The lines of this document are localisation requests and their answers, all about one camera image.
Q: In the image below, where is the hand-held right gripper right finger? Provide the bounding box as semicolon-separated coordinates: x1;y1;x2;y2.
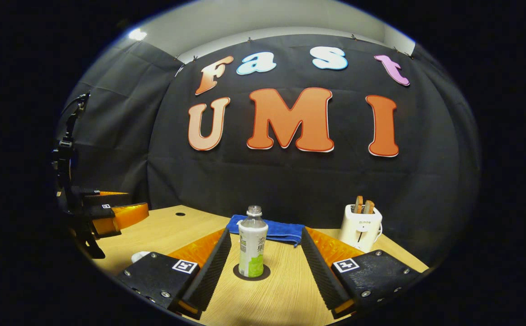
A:
300;226;422;319

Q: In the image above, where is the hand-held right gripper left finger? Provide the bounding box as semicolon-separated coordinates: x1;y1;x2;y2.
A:
117;228;232;320

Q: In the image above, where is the clear water bottle white label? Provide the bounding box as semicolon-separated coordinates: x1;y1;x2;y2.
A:
238;206;269;278

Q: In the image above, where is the dark round coaster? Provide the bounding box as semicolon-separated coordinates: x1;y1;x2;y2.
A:
233;264;271;282

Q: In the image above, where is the white toaster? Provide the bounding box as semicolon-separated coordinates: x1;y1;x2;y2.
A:
338;204;383;253

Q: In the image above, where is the blue folded towel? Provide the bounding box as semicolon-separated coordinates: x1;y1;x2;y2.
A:
225;215;306;247

